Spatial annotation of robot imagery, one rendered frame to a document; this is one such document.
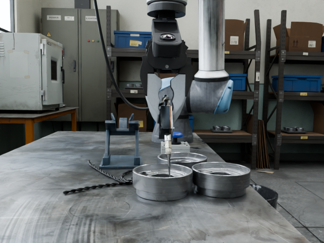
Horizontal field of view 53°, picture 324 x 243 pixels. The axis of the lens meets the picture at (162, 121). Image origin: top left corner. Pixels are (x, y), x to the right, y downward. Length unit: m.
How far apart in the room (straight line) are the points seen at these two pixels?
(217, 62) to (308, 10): 4.22
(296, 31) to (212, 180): 4.04
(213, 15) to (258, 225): 0.74
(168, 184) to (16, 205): 0.24
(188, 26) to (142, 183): 4.26
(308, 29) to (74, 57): 3.02
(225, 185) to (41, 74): 2.39
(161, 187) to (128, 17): 4.29
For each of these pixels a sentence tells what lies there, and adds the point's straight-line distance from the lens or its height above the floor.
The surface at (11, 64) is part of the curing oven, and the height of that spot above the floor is 1.18.
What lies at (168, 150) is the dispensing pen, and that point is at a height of 0.88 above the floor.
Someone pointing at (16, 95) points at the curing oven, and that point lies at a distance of 2.88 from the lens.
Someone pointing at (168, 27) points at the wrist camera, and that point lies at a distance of 0.57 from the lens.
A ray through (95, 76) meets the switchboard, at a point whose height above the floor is 1.17.
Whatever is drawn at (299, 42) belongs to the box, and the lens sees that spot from 4.53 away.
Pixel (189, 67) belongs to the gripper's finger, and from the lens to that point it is 0.59.
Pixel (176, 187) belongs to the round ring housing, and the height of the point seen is 0.82.
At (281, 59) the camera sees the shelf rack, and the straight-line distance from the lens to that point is 4.33.
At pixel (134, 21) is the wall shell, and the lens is 4.72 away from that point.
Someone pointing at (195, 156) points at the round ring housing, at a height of 0.83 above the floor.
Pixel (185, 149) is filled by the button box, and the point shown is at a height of 0.84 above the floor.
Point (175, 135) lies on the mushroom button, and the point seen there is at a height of 0.87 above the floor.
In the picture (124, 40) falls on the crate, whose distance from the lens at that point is 4.17.
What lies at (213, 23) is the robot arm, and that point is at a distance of 1.07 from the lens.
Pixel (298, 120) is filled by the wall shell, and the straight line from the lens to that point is 5.09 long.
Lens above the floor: 0.98
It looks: 5 degrees down
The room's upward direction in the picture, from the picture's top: 1 degrees clockwise
